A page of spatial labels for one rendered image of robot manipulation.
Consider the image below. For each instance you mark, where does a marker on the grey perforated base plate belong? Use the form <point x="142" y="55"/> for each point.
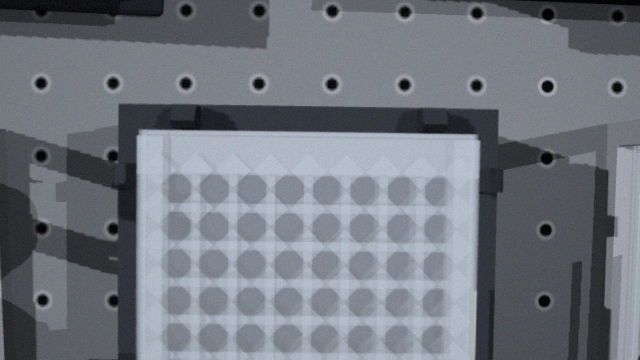
<point x="558" y="72"/>

